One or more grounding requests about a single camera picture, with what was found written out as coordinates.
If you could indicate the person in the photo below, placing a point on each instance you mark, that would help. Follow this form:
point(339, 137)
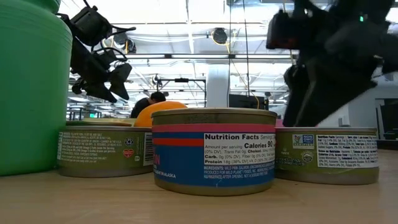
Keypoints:
point(146, 102)

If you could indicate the blue pink label tin can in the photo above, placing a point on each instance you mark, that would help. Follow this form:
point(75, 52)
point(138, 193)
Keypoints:
point(186, 161)

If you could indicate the black monitor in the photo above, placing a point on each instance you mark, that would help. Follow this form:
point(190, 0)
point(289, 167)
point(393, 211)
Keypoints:
point(247, 102)

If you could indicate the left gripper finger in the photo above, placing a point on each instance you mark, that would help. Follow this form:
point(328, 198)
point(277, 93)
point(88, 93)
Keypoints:
point(101, 92)
point(119, 77)

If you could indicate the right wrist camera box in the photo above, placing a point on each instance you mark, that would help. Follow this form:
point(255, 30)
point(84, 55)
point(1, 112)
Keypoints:
point(280, 31)

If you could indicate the orange toy fruit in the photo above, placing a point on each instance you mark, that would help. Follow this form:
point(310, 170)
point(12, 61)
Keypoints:
point(155, 113)

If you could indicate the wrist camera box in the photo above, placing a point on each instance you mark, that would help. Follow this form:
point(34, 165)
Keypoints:
point(91, 25)
point(280, 31)

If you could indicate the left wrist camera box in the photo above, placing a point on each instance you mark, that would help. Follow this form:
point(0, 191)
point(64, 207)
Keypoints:
point(91, 25)

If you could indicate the yellow plastic tray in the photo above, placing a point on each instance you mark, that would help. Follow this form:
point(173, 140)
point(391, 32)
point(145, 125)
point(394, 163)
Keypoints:
point(109, 119)

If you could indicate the green plastic bottle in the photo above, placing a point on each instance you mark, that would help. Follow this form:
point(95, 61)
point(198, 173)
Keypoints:
point(31, 93)

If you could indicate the olive label tin can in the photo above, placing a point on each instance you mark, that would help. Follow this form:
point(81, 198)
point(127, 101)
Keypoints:
point(99, 123)
point(102, 152)
point(326, 155)

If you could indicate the white building column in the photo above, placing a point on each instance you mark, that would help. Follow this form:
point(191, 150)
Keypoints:
point(217, 87)

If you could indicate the long ceiling light strip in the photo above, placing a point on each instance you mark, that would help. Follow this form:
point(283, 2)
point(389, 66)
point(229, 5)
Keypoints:
point(202, 56)

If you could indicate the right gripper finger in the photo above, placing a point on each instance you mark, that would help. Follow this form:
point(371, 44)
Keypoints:
point(339, 84)
point(297, 87)

